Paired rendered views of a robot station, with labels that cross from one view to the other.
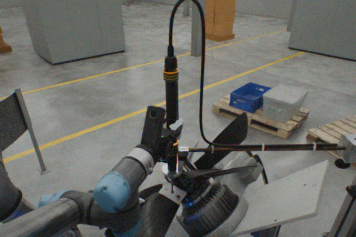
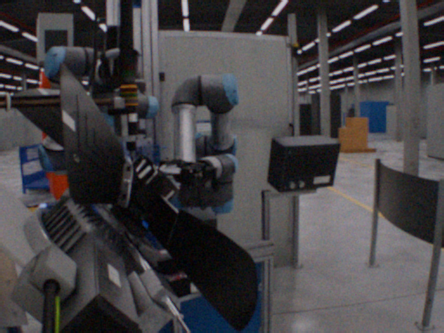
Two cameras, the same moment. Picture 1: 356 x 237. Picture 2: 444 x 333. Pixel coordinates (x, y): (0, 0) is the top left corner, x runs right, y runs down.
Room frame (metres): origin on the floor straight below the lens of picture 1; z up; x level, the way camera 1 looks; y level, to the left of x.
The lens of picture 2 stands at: (1.38, -0.54, 1.34)
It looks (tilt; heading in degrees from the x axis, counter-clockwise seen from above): 9 degrees down; 127
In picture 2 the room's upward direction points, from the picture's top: 2 degrees counter-clockwise
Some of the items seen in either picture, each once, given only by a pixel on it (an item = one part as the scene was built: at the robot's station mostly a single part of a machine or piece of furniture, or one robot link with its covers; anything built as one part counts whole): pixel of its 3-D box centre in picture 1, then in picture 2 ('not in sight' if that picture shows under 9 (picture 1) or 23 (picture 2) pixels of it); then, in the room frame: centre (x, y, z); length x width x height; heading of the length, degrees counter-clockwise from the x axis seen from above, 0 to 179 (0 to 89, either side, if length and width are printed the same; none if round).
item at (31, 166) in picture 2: not in sight; (50, 166); (-6.05, 3.14, 0.49); 1.27 x 0.88 x 0.98; 131
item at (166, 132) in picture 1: (153, 148); (114, 71); (0.58, 0.06, 1.47); 0.12 x 0.08 x 0.09; 156
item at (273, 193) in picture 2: not in sight; (290, 192); (0.74, 0.74, 1.04); 0.24 x 0.03 x 0.03; 56
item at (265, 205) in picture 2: not in sight; (266, 215); (0.68, 0.66, 0.96); 0.03 x 0.03 x 0.20; 56
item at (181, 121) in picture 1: (178, 131); (112, 63); (0.66, -0.01, 1.48); 0.09 x 0.03 x 0.06; 146
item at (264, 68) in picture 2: not in sight; (231, 147); (-0.28, 1.80, 1.10); 1.21 x 0.06 x 2.20; 56
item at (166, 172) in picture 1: (174, 159); (127, 120); (0.69, 0.01, 1.34); 0.09 x 0.07 x 0.10; 91
